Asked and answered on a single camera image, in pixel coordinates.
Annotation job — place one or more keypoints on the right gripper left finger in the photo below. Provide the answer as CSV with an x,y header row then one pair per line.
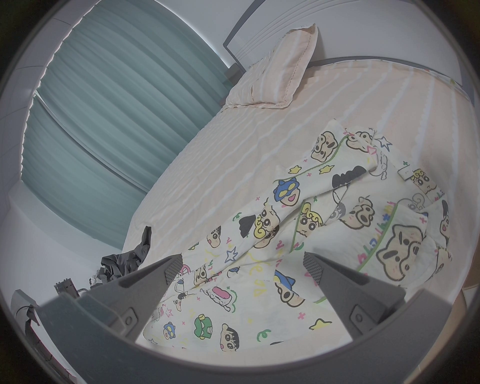
x,y
127,296

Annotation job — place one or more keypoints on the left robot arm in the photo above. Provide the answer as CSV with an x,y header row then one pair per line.
x,y
65,288

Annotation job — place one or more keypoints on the bed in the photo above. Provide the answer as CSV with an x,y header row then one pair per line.
x,y
262,142

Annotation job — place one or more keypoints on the pale pink striped pillow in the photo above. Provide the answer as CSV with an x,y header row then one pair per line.
x,y
270,71

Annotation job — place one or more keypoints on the grey bedside table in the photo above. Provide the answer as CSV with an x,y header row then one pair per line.
x,y
236,70

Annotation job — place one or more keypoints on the blue-green curtain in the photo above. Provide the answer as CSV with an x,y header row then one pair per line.
x,y
86,172
131,67

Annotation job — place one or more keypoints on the black shirt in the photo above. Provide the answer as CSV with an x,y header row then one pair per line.
x,y
125,258

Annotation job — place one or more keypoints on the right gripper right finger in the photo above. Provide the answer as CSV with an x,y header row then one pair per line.
x,y
352,300

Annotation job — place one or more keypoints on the white printed pyjama top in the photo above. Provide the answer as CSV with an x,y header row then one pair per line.
x,y
337,210

